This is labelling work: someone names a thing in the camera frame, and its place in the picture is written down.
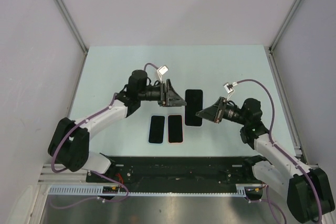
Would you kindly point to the pink phone case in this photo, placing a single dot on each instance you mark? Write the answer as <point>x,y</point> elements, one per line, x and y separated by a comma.
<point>175,142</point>

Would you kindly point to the right corner aluminium post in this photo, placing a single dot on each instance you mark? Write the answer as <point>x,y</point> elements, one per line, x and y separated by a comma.
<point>284,25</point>

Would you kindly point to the aluminium rail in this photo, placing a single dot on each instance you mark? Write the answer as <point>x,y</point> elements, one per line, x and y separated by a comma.
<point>48,177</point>
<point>285,104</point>

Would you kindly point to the aluminium front rail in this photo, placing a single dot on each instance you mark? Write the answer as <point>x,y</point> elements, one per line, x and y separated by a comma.
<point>48,177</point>

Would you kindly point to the left corner aluminium post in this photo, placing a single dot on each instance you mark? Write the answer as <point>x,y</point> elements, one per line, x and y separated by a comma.
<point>71,25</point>

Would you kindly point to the white slotted cable duct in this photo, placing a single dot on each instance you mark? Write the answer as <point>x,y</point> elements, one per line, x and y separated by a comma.
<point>100,190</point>

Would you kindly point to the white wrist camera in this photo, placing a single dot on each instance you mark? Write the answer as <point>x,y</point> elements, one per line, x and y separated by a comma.
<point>161,71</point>
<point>229,88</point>

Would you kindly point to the black phone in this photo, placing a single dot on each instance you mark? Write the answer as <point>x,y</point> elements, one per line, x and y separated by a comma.
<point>193,103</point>

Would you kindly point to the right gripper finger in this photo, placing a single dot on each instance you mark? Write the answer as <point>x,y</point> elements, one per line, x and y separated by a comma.
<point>208,115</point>
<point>214,109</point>

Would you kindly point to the corner aluminium post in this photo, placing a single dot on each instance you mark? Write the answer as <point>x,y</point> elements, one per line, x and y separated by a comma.
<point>71,25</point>
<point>284,25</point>

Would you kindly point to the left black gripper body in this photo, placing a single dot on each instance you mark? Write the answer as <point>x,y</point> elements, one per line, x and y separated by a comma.
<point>156,93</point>

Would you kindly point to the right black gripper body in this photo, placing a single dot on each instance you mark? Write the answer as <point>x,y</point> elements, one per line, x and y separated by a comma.
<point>232,114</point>

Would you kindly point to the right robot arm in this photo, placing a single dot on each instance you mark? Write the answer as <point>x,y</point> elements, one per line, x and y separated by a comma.
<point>306,190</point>

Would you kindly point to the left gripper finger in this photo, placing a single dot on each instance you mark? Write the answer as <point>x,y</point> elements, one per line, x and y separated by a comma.
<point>171,94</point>
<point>172,103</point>

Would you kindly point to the light blue phone case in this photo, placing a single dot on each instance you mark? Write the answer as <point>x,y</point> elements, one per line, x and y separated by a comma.
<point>156,143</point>

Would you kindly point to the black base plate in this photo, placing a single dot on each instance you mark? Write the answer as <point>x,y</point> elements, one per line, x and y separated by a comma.
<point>230,170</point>

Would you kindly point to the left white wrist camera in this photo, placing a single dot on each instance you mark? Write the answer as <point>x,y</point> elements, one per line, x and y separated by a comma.
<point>161,71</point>

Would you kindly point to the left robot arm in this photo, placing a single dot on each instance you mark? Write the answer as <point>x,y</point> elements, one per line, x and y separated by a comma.
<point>69,146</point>

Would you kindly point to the blue phone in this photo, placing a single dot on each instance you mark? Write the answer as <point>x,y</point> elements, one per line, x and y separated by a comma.
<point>156,129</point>

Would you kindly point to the purple phone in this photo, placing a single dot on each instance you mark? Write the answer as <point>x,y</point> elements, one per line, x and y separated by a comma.
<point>175,129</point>

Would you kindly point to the right side aluminium rail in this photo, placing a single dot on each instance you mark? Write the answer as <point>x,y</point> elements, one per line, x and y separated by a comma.
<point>285,104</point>

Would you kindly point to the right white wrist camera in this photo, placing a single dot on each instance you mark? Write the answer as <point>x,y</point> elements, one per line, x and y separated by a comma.
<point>229,88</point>

